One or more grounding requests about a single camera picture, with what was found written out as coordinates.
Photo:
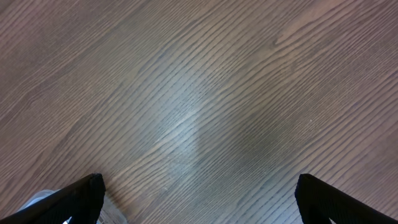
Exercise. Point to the clear plastic container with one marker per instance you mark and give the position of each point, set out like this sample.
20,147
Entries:
109,214

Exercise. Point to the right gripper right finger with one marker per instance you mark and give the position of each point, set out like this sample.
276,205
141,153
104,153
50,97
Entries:
321,203

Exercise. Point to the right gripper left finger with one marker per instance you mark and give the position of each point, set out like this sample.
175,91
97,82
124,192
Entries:
79,202

